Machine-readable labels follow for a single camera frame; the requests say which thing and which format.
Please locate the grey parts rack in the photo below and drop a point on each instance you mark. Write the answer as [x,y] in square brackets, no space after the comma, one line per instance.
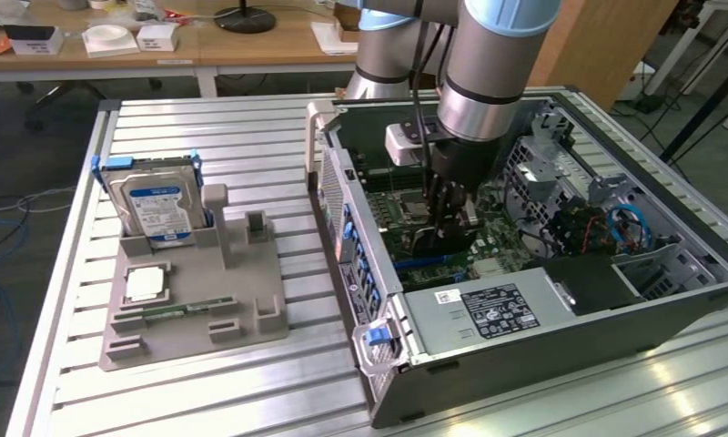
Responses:
[181,282]

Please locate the white box with black top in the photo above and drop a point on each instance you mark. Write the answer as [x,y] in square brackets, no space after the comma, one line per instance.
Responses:
[35,45]

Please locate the green motherboard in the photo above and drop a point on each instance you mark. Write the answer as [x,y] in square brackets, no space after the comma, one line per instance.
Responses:
[497,248]

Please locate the black chair base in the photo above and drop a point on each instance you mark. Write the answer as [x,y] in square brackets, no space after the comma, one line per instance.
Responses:
[47,98]

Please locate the hard disk with blue rails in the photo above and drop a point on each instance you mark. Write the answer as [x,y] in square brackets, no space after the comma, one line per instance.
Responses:
[154,205]

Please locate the silver CPU chip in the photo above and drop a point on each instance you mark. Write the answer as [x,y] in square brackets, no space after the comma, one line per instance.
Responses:
[144,286]

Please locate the small silver heat sink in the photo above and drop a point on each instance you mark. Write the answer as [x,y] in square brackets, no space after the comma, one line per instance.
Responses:
[490,269]

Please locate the metal disk bay cage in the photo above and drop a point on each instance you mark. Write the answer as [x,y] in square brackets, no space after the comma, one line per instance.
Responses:
[540,155]

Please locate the white square tray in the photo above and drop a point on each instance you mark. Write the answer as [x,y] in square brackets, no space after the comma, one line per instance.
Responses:
[110,43]

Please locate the white desk frame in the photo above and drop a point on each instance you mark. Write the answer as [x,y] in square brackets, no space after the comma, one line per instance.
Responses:
[673,54]

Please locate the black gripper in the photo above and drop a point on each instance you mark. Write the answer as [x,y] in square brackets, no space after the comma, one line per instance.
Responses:
[461,168]

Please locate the wooden desk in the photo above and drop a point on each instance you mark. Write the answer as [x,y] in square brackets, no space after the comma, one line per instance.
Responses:
[248,45]

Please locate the CPU socket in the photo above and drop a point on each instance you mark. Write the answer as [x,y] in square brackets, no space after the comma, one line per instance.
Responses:
[413,207]

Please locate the grey power supply unit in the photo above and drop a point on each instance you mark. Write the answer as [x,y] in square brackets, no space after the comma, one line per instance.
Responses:
[436,328]

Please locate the black round lamp base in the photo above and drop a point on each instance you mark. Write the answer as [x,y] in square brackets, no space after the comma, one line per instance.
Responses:
[245,22]

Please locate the black stand pole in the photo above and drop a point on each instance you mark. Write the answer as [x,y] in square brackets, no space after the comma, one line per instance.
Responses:
[704,91]

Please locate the white flat cardboard box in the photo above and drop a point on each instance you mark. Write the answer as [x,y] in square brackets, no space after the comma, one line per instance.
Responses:
[333,38]

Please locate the wooden cabinet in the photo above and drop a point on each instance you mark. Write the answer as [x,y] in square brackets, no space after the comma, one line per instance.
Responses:
[595,45]

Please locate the blue case latch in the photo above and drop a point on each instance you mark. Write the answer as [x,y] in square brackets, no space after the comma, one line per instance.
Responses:
[377,338]

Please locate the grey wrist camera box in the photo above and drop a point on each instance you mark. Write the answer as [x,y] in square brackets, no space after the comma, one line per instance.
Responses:
[402,145]

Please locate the green RAM stick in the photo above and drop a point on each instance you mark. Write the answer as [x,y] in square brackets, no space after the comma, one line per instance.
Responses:
[181,310]

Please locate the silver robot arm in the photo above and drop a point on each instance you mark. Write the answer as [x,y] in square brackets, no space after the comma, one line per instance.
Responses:
[490,68]

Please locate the plain white box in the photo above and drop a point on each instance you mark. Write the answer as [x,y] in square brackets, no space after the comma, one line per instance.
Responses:
[157,38]

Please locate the long blue expansion slot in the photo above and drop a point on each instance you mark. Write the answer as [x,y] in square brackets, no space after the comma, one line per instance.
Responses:
[409,264]

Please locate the open black PC case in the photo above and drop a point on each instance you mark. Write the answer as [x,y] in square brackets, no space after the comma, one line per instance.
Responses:
[521,364]

